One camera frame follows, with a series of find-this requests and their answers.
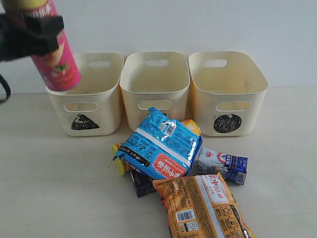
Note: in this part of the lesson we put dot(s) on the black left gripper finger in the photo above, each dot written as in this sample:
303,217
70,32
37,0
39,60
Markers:
43,46
48,27

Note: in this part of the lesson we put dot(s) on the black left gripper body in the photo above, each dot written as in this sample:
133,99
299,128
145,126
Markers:
15,42

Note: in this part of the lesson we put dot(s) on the pink Lay's chips can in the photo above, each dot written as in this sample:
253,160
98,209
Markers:
58,69

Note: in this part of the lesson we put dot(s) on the blue noodle packet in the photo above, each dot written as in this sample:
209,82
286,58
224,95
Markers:
160,147

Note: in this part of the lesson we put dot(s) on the purple small box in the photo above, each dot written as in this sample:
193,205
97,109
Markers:
143,185

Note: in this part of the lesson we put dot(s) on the orange noodle packet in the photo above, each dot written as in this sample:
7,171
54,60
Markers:
201,206

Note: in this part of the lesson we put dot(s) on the white blue milk carton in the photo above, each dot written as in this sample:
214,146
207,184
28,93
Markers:
231,167

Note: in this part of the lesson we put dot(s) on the cream bin triangle mark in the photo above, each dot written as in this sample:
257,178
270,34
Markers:
94,107

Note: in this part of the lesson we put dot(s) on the cream bin square mark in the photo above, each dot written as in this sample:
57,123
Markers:
155,79

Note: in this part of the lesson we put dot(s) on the cream bin circle mark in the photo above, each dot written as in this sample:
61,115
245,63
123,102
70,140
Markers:
226,93

